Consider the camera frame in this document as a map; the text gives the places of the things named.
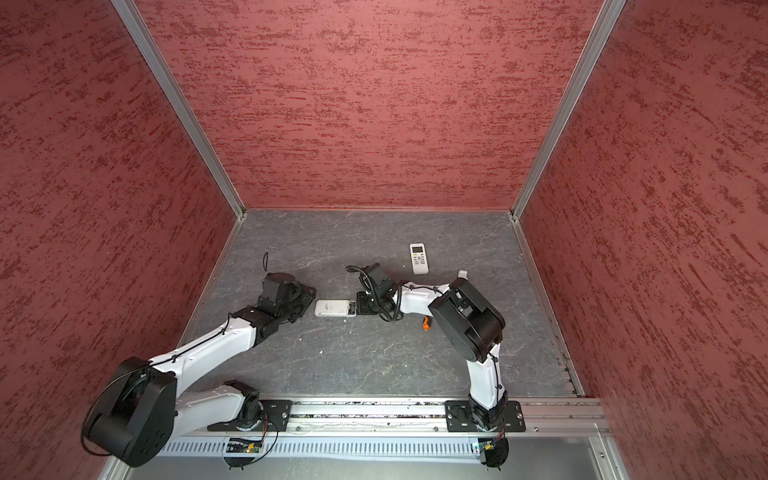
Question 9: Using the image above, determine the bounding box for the white remote orange button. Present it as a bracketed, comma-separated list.
[314, 300, 357, 318]

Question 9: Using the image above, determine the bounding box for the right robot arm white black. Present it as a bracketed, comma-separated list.
[345, 263, 508, 431]

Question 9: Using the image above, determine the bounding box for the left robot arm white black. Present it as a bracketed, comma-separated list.
[80, 273, 317, 467]

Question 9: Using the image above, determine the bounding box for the white remote far side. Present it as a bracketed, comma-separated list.
[409, 243, 429, 275]

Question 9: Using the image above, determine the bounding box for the left base connector wiring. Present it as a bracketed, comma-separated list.
[221, 413, 278, 470]

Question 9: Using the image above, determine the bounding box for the base connector wiring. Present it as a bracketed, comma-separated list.
[477, 424, 511, 469]
[221, 413, 278, 470]

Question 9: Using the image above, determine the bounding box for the right base connector wiring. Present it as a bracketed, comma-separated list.
[477, 424, 511, 469]

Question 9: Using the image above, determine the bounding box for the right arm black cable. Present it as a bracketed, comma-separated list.
[345, 263, 433, 323]

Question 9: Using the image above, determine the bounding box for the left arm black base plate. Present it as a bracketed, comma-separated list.
[206, 399, 294, 434]

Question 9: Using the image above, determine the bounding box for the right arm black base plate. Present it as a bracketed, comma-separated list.
[444, 400, 526, 433]

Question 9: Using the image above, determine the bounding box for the perforated cable duct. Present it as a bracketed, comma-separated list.
[158, 436, 480, 462]

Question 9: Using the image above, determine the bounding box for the aluminium front rail frame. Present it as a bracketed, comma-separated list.
[100, 397, 629, 479]

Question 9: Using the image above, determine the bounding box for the left aluminium corner post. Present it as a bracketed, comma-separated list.
[111, 0, 247, 222]

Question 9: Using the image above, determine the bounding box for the aluminium corner post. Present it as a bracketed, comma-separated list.
[511, 0, 626, 223]
[111, 0, 247, 222]

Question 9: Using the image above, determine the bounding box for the right aluminium corner post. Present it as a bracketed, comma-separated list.
[511, 0, 626, 223]

